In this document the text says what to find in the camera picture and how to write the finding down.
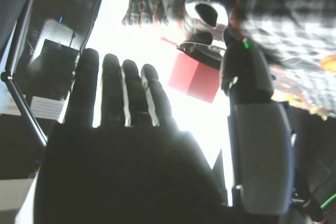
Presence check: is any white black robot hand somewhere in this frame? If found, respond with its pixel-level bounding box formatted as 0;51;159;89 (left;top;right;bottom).
34;37;294;224

